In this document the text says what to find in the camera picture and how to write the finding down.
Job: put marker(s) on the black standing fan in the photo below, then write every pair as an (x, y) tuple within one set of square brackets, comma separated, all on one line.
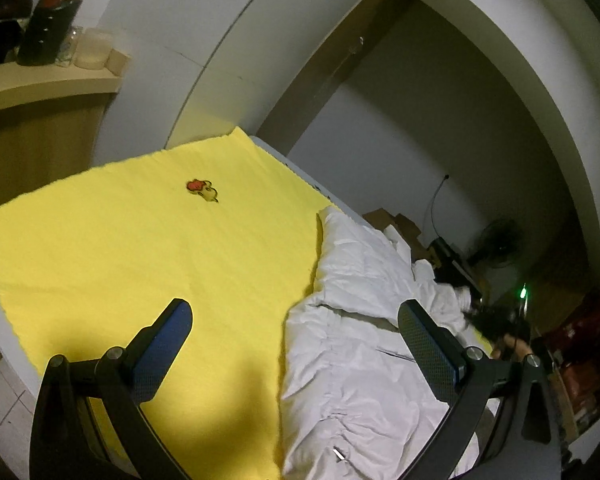
[(499, 244)]

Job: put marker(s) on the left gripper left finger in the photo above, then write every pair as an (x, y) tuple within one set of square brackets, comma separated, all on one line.
[(66, 441)]

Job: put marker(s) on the yellow table cloth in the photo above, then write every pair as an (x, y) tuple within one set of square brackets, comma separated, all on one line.
[(87, 261)]

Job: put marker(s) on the wooden wardrobe door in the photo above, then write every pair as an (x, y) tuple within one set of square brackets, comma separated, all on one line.
[(331, 65)]

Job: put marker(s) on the person right hand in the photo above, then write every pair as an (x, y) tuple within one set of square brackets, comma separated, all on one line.
[(510, 348)]

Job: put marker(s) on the wooden side shelf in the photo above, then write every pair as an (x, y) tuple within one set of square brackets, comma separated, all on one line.
[(49, 121)]

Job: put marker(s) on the clear plastic container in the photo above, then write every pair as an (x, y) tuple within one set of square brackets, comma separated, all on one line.
[(93, 49)]

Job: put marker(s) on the open cardboard box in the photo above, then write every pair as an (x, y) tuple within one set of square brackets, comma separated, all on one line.
[(407, 229)]

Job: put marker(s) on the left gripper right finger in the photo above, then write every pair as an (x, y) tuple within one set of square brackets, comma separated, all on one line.
[(524, 442)]

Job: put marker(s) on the white puffer jacket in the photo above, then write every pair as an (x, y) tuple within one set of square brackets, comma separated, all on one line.
[(354, 403)]

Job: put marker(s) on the black yellow box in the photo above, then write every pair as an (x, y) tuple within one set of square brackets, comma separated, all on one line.
[(450, 267)]

